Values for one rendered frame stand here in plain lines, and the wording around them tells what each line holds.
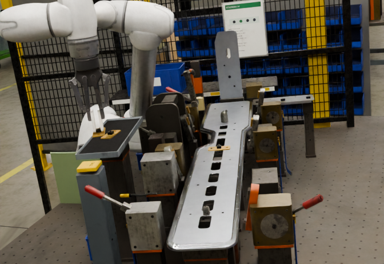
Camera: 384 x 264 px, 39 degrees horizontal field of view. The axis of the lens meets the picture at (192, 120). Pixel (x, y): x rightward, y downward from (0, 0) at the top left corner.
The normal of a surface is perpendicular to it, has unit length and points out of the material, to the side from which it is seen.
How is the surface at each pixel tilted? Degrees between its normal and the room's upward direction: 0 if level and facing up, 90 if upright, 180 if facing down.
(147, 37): 118
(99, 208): 90
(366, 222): 0
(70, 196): 90
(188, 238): 0
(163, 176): 90
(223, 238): 0
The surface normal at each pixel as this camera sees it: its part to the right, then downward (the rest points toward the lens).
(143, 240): -0.12, 0.30
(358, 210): -0.12, -0.95
